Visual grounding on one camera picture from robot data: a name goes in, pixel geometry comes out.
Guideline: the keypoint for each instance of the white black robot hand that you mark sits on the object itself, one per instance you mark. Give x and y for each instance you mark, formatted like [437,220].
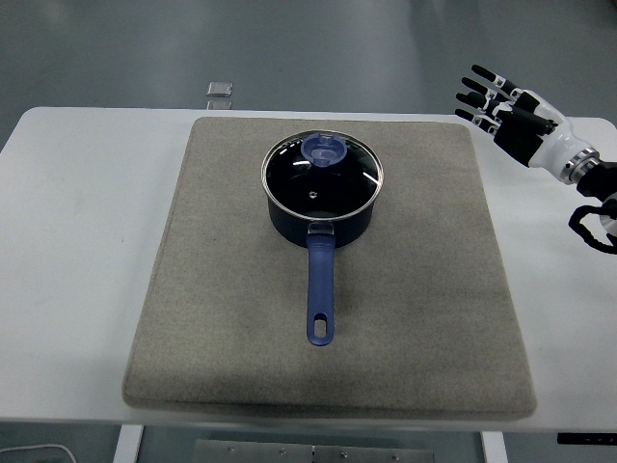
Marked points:
[549,130]

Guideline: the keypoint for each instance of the glass lid with blue knob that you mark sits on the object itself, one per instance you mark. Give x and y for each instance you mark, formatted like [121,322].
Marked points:
[294,178]

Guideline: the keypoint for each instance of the dark blue saucepan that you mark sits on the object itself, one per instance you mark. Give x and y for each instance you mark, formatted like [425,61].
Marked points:
[320,270]

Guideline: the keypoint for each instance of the black table control panel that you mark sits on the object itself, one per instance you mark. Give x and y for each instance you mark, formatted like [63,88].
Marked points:
[585,439]

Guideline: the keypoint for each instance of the white table leg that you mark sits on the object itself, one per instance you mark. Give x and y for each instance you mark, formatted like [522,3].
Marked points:
[127,443]
[493,448]

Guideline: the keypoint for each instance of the silver square floor plate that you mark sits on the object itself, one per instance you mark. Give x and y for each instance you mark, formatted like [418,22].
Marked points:
[220,89]
[219,105]

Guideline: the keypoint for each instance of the beige fabric table mat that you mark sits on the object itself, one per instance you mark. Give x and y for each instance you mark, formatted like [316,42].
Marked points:
[231,299]

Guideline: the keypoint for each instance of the grey metal plate with screws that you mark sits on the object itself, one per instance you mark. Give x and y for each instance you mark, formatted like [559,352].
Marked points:
[313,453]

